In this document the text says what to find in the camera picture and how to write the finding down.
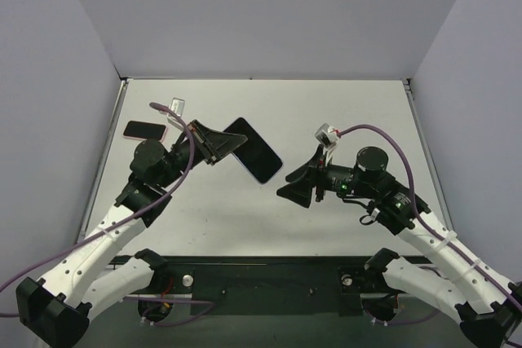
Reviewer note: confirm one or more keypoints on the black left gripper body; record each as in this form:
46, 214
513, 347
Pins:
200, 142

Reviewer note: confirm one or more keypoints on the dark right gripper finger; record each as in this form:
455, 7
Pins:
298, 192
311, 164

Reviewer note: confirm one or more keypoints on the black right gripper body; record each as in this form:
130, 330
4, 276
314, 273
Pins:
319, 179

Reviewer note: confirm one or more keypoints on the black phone from lilac case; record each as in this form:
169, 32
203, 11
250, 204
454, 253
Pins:
255, 155

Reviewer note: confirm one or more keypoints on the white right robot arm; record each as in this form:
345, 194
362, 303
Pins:
484, 304

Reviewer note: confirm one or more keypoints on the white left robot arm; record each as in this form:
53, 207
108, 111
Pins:
59, 306

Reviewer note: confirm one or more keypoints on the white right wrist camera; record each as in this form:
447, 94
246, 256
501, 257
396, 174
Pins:
327, 136

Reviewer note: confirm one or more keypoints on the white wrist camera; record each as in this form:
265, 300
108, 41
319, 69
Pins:
176, 110
327, 136

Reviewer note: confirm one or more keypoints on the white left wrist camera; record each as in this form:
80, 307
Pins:
176, 110

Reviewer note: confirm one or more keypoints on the aluminium table edge rail left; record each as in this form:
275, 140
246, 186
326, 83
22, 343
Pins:
86, 217

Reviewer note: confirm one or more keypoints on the aluminium table edge rail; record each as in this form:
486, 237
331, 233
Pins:
86, 217
428, 156

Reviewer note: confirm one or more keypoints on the aluminium table edge rail right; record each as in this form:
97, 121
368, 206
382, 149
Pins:
428, 156

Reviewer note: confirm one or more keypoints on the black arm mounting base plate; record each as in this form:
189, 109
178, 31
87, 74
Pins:
279, 285

